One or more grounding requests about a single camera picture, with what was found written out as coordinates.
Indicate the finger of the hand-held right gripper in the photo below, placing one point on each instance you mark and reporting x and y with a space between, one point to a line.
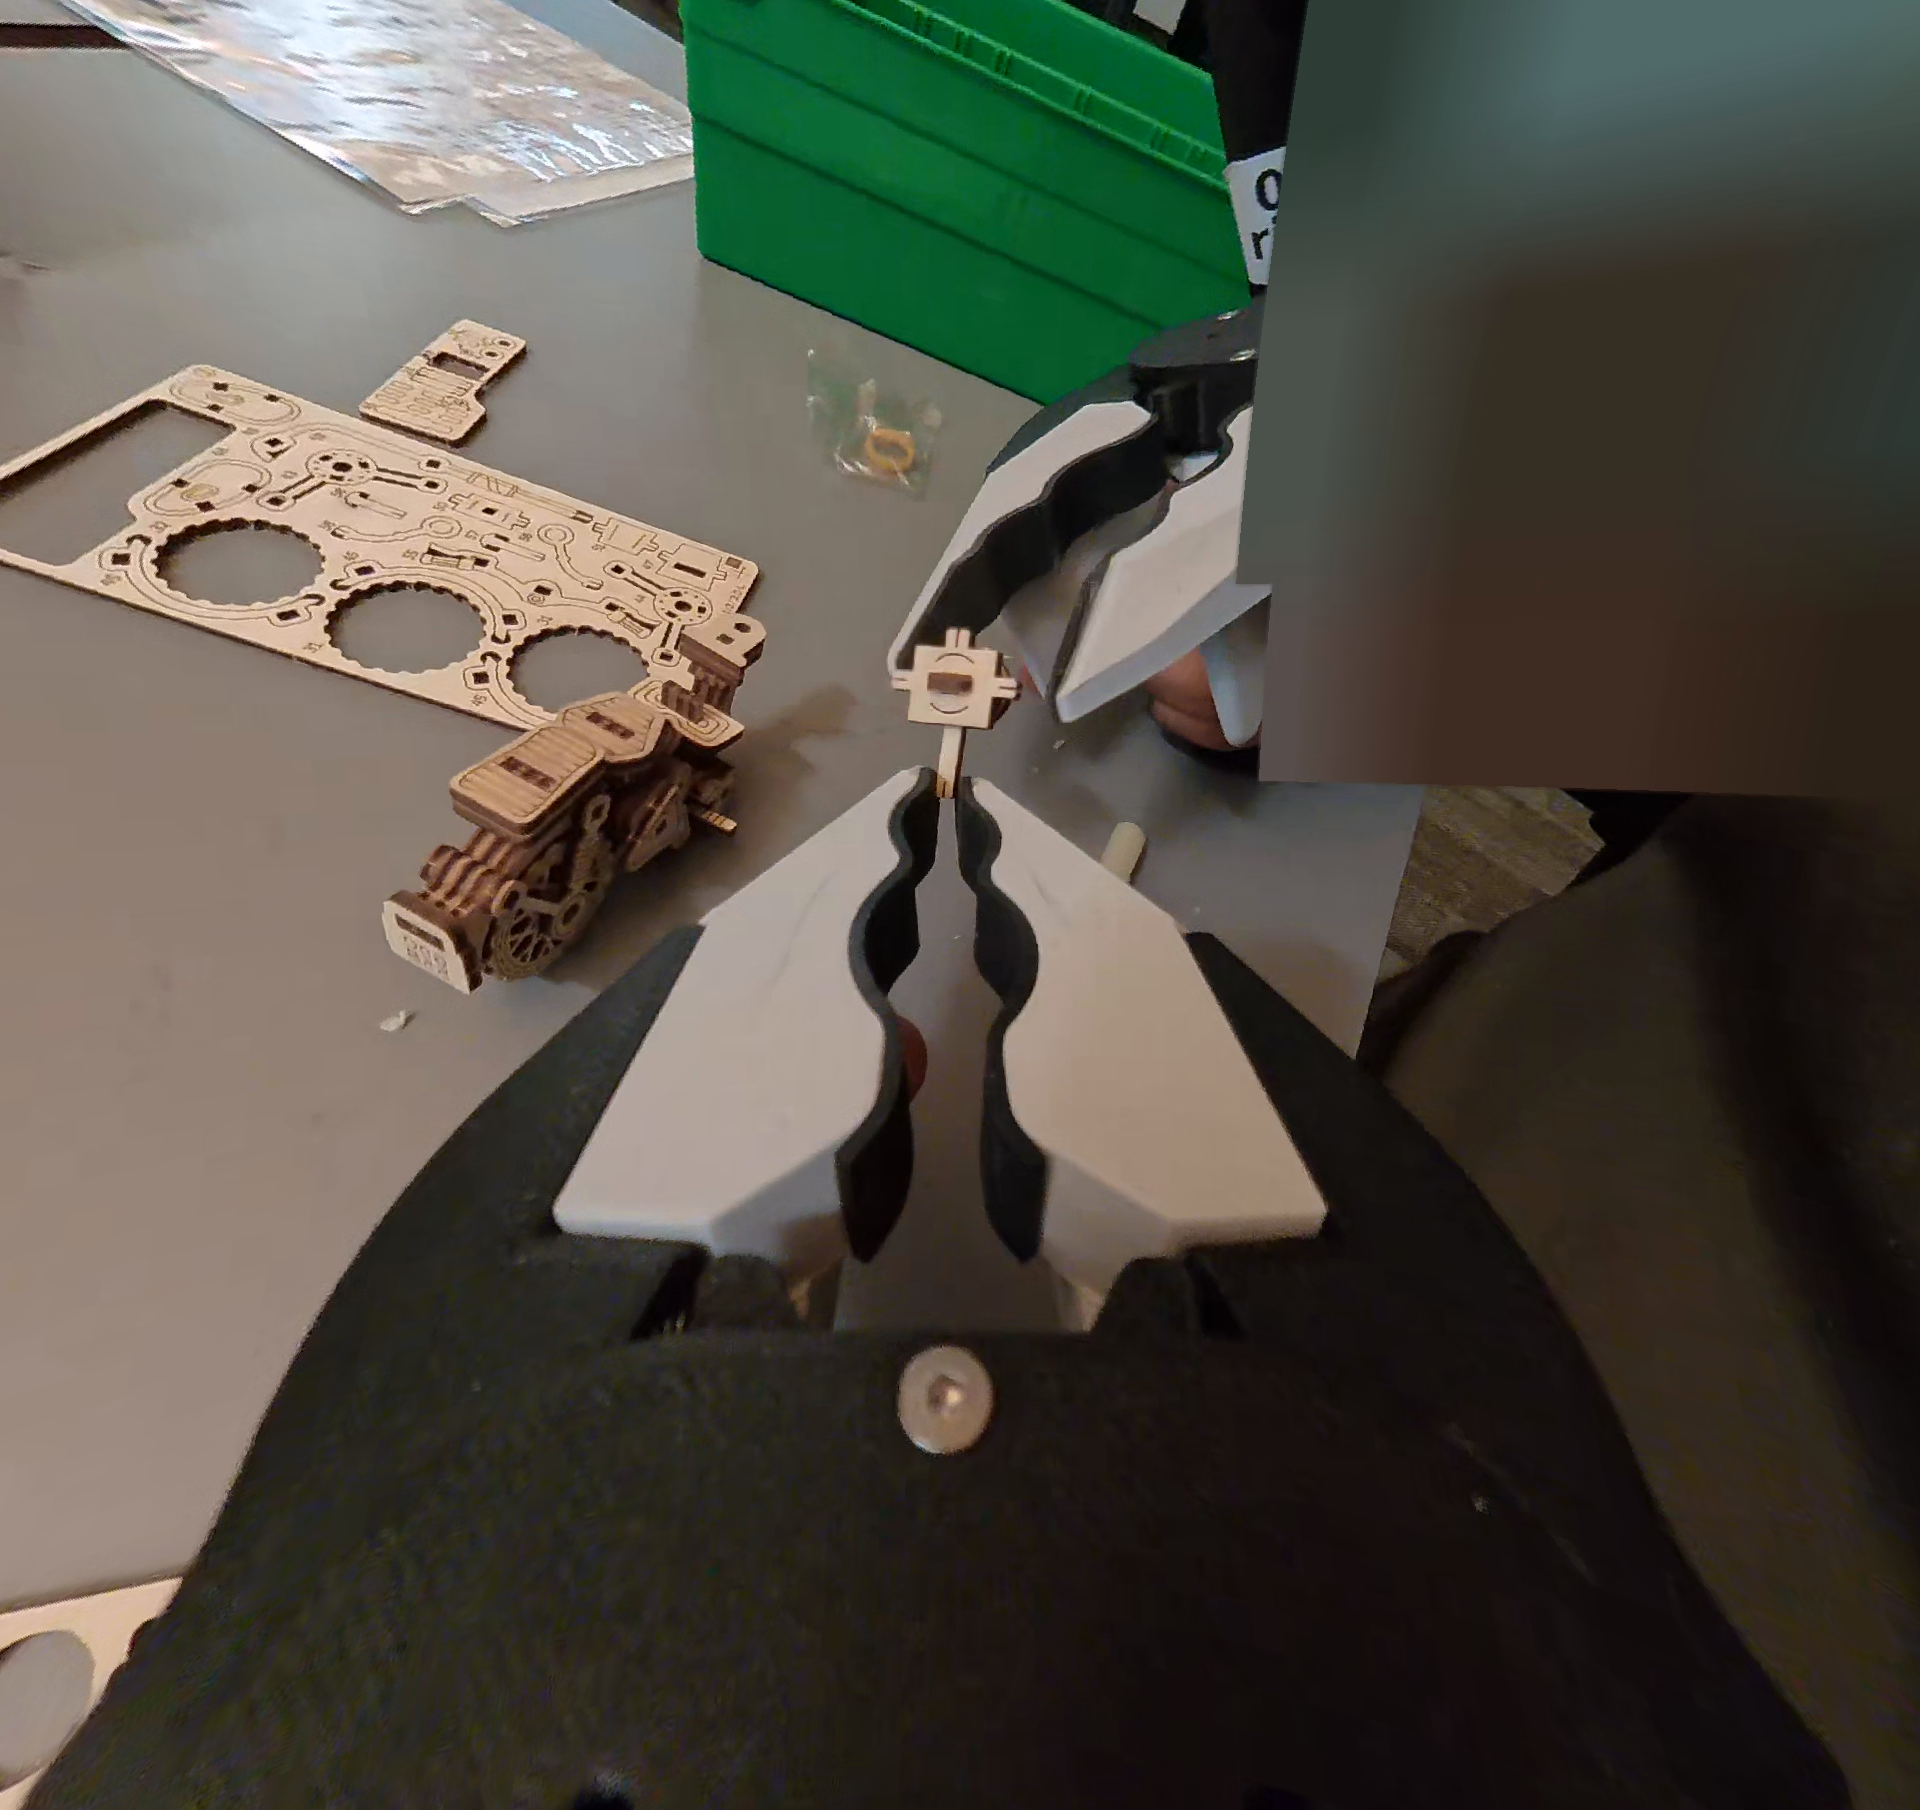
1187 580
1035 474

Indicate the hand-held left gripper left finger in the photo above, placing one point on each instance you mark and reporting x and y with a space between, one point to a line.
705 1073

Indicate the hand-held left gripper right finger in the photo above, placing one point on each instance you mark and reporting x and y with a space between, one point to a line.
1141 1090

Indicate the small wooden cross piece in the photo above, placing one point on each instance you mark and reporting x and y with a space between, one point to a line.
953 685

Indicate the wooden motorcycle model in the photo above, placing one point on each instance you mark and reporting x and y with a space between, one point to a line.
554 791

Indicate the person's right hand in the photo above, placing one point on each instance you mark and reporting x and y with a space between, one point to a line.
1187 714

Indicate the small clear plastic bag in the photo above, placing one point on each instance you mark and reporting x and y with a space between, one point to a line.
840 398

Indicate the small white cylinder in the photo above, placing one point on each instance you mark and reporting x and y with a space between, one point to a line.
1124 850

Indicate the green plastic bin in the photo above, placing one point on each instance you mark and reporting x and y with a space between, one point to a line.
901 220

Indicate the small wooden puzzle sheet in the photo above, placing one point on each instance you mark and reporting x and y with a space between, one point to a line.
437 393

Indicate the large wooden puzzle sheet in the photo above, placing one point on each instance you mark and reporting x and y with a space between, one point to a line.
390 521

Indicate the clear plastic sleeve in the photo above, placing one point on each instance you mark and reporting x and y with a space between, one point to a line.
373 54

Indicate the wooden sheet with round holes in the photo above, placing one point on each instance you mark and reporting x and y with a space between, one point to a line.
91 1614

